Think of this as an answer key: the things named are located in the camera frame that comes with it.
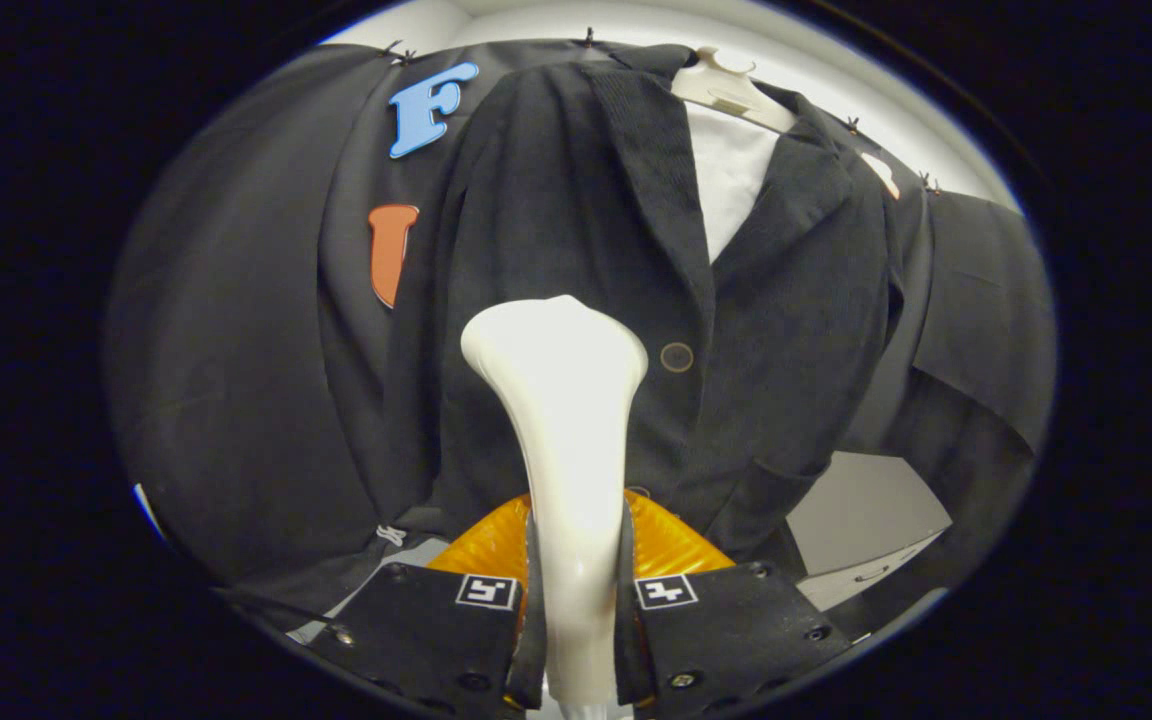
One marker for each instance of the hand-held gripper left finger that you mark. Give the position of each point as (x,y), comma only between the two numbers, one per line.
(416,630)

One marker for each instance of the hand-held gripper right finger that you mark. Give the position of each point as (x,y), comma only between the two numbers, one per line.
(736,630)

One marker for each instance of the black blazer jacket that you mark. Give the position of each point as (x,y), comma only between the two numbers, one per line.
(556,200)

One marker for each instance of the grey cabinet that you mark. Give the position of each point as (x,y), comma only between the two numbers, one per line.
(856,510)

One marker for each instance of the black backdrop cloth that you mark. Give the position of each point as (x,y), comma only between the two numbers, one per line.
(236,350)

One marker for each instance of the white mannequin torso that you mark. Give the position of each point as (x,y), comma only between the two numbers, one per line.
(731,180)

